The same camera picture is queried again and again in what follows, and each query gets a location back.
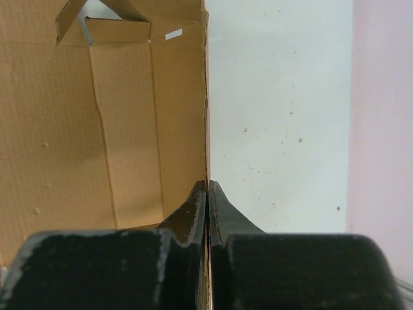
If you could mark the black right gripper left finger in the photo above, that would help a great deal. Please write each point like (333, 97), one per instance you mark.
(158, 268)

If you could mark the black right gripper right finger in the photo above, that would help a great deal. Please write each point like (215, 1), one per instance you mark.
(252, 269)

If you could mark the brown cardboard box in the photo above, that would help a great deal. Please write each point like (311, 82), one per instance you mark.
(103, 121)

